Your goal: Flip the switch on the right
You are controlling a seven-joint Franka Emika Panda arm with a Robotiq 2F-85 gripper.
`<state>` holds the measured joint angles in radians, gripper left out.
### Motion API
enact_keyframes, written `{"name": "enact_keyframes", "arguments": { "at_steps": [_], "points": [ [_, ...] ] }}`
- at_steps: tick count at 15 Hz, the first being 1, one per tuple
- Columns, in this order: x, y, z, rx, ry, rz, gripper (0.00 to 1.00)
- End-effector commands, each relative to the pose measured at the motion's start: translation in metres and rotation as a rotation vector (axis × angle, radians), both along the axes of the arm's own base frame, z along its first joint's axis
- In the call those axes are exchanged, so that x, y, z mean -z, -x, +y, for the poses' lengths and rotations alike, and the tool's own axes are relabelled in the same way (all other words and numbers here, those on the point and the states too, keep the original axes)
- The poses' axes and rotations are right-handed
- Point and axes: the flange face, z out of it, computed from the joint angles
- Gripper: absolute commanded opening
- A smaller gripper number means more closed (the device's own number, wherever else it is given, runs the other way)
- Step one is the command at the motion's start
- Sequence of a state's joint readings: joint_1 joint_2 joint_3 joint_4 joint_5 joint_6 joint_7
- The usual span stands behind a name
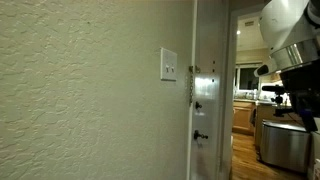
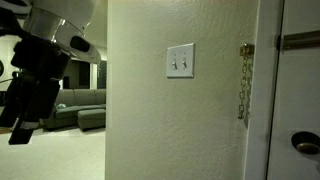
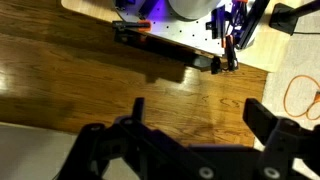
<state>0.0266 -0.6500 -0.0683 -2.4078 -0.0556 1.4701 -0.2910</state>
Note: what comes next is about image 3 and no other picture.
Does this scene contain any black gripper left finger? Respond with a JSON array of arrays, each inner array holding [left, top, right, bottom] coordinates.
[[55, 97, 146, 180]]

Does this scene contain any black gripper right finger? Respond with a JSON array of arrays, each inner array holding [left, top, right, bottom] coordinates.
[[243, 98, 320, 180]]

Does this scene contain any grey robot base cylinder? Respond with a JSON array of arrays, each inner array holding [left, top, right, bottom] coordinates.
[[168, 0, 223, 20]]

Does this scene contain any light wooden platform board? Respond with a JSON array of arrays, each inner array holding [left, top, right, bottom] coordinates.
[[61, 0, 304, 72]]

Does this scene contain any black orange right clamp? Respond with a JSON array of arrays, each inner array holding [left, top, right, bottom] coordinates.
[[211, 35, 239, 74]]

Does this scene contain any black orange clamp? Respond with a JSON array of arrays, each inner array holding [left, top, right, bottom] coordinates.
[[112, 20, 151, 42], [211, 35, 239, 74]]

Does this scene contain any black orange left clamp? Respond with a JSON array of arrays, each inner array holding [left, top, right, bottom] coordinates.
[[112, 20, 151, 42]]

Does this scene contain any black stand foot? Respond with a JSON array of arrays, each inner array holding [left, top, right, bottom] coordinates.
[[269, 0, 320, 36]]

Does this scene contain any orange extension cord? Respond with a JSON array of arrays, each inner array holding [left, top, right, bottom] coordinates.
[[283, 75, 320, 122]]

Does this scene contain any black aluminium frame post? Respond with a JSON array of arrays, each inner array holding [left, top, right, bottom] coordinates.
[[236, 0, 270, 50]]

